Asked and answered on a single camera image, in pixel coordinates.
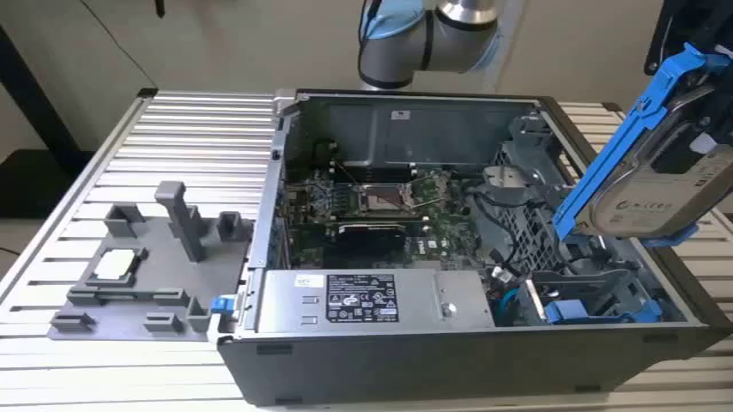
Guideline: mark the grey parts rack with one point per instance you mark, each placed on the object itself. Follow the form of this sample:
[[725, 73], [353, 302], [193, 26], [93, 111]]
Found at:
[[166, 274]]

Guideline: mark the black slanted post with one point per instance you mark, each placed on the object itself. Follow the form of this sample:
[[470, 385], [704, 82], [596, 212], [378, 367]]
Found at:
[[34, 94]]

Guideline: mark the black graphics card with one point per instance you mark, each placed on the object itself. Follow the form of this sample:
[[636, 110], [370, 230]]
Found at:
[[369, 240]]

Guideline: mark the silver power supply unit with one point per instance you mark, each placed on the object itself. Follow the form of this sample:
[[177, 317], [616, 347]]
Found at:
[[286, 309]]

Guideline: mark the hard disk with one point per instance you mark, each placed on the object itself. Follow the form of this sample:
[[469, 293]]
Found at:
[[607, 171]]

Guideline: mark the blue case latch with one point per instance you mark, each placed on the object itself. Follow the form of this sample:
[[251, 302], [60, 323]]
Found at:
[[221, 305]]

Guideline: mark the silver metal bracket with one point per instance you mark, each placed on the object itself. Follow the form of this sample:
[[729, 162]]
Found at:
[[506, 177]]

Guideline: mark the green motherboard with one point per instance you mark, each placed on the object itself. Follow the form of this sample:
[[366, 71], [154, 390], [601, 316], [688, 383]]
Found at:
[[453, 240]]

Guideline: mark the black open PC case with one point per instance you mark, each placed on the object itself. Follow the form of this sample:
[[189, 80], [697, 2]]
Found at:
[[401, 369]]

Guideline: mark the grey metal disk bay cage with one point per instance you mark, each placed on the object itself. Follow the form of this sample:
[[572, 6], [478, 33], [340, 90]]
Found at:
[[516, 223]]

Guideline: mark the thin metal locking lever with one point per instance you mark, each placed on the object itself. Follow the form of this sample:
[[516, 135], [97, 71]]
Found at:
[[346, 173]]

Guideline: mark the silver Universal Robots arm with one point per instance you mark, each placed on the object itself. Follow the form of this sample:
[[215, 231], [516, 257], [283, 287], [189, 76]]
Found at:
[[401, 51]]

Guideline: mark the CPU socket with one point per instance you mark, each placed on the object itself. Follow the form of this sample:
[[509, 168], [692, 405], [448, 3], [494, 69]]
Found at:
[[381, 199]]

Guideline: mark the silver CPU chip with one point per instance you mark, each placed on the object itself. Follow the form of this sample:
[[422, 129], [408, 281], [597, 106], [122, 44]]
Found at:
[[115, 264]]

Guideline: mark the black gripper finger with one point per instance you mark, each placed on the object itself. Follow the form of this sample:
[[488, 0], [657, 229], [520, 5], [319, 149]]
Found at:
[[684, 150]]

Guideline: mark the blue disk carrier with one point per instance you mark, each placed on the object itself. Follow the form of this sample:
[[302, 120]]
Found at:
[[564, 311]]

